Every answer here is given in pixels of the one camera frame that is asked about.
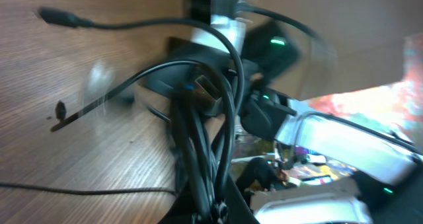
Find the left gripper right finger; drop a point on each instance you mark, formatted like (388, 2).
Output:
(239, 212)

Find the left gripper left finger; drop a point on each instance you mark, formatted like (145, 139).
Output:
(185, 210)

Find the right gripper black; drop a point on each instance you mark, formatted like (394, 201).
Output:
(209, 51)

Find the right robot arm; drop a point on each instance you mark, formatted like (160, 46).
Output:
(212, 84)

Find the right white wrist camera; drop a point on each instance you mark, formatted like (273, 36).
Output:
(225, 18)

